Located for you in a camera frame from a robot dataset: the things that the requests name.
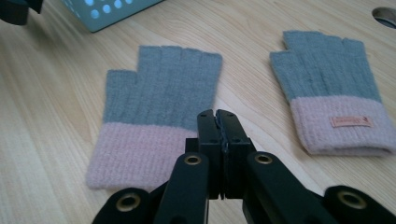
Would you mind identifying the grey pink labelled fingerless glove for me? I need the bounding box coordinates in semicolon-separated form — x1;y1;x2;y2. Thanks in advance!
269;30;396;157

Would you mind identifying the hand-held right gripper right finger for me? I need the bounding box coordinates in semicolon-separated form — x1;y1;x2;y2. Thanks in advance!
216;108;257;201

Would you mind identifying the light blue plastic basket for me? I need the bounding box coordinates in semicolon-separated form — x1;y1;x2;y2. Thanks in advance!
60;0;166;34

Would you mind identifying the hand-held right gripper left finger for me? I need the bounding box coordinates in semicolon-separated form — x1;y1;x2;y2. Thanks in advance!
185;108;225;201

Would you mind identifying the round cable hole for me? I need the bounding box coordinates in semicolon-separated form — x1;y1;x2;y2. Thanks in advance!
371;7;396;30

